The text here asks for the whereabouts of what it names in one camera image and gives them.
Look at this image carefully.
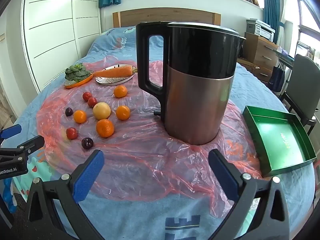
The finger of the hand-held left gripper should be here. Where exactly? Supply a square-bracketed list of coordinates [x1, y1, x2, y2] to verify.
[0, 135, 45, 157]
[0, 124, 22, 143]

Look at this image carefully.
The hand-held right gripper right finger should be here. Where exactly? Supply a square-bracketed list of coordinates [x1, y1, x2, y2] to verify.
[208, 149, 290, 240]

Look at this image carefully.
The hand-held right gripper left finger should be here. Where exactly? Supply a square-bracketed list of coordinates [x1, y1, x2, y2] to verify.
[25, 149, 105, 240]

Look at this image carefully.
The pale yellow round fruit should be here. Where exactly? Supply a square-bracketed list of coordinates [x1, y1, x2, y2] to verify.
[93, 102, 111, 120]

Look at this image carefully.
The green rectangular tray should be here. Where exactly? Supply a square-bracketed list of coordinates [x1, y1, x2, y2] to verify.
[242, 105, 317, 178]

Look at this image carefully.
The person's left hand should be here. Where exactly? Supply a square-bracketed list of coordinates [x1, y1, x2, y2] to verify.
[2, 179, 18, 216]

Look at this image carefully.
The pink transparent plastic sheet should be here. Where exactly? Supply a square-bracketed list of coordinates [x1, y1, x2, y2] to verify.
[36, 55, 275, 218]

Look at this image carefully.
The orange oval dish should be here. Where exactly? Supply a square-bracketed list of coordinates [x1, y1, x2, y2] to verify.
[64, 73, 94, 89]

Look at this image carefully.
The black and steel electric kettle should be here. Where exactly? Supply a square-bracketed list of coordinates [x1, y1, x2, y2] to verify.
[136, 21, 247, 145]

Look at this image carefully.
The green leafy vegetable rosette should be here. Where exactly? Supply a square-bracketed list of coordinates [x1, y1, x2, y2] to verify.
[65, 64, 91, 82]

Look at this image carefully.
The silver patterned plate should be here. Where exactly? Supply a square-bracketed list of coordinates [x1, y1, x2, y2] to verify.
[95, 64, 137, 85]

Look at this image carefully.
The orange carrot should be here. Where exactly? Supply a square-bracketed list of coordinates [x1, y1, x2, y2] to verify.
[94, 65, 138, 78]

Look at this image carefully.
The white wardrobe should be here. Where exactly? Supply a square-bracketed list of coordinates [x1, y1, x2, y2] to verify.
[21, 0, 102, 93]

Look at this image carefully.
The dark hanging bag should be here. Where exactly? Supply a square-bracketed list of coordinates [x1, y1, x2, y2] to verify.
[269, 62, 285, 93]

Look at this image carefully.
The grey chair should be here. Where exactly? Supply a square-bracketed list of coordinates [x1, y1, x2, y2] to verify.
[277, 54, 320, 135]

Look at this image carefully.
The wooden drawer cabinet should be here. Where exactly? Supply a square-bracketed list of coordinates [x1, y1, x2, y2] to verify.
[237, 32, 279, 83]

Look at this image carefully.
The glass desk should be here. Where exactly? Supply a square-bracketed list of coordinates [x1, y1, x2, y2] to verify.
[272, 47, 295, 68]

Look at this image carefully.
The white printer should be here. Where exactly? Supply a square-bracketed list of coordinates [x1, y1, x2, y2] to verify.
[246, 19, 275, 42]

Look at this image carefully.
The wooden headboard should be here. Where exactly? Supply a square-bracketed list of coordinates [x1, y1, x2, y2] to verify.
[112, 7, 222, 28]

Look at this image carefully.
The window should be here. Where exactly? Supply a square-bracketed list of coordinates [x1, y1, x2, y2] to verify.
[285, 0, 320, 63]

